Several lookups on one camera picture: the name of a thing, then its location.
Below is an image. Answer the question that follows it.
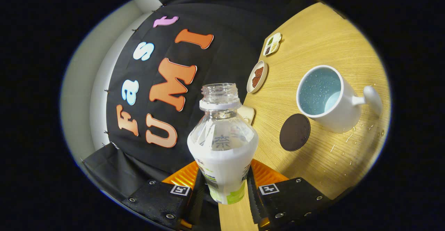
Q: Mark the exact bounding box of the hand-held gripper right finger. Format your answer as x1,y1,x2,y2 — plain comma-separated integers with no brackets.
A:
246,159,332,230

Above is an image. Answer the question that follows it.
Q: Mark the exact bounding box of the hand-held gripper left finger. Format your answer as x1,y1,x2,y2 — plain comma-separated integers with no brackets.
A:
122,160,219,231

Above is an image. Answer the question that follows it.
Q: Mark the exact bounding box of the dark brown round coaster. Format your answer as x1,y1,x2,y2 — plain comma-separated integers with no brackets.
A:
279,113,311,152

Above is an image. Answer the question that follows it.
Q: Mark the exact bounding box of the clear plastic bottle white label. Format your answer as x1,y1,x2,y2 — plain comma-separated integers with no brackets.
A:
187,83,259,205

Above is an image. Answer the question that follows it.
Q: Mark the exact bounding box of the white cup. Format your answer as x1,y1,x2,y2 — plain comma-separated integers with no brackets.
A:
296,65,383,133

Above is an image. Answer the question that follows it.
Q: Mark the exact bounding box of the cream toaster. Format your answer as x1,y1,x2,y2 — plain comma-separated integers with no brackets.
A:
237,106,255,126

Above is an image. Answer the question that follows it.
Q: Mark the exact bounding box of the round plate with brown food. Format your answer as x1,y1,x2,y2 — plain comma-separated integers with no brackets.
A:
246,61,268,94

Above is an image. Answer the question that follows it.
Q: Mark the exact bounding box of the white divided dish with grains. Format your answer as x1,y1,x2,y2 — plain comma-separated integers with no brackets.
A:
263,33,283,56

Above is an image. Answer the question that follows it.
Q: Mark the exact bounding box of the wooden table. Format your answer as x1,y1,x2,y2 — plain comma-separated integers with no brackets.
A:
218,2,391,231

